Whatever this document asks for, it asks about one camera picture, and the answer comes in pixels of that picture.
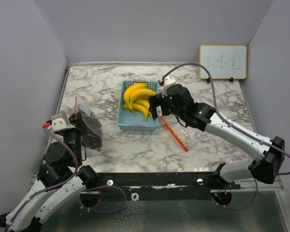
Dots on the clear orange zipper bag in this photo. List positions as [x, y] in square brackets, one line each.
[81, 107]

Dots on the small framed whiteboard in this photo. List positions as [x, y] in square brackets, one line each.
[224, 61]

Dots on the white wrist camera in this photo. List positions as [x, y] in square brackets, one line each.
[58, 122]
[166, 83]

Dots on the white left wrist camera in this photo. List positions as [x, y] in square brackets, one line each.
[58, 122]

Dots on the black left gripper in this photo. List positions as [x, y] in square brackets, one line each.
[76, 120]

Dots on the yellow banana bunch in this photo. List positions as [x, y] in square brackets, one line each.
[136, 98]

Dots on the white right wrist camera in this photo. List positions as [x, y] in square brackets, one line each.
[166, 83]

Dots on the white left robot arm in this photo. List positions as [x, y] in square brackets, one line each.
[61, 177]

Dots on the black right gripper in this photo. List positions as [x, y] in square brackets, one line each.
[155, 101]

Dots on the light blue plastic basket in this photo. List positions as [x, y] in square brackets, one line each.
[129, 121]

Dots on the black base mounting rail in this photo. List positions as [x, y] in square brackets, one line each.
[114, 187]

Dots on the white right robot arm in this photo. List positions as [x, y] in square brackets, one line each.
[265, 154]

